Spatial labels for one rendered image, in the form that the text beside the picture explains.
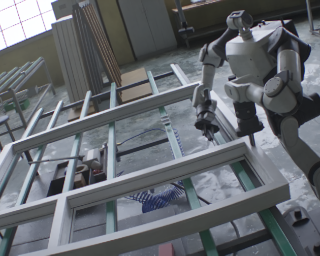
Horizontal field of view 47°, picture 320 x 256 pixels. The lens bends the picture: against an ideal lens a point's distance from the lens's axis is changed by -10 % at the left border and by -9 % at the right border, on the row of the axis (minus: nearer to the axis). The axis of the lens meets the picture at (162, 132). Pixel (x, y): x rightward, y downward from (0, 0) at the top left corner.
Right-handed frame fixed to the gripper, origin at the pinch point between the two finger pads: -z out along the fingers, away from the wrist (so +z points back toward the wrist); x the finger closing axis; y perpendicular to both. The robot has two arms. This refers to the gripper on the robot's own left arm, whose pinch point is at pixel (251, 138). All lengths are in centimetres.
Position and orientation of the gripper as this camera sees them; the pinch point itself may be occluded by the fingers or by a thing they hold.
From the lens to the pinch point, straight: 167.1
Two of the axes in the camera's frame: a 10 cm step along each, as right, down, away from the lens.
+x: 9.5, -3.0, 0.0
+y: -1.1, -3.5, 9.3
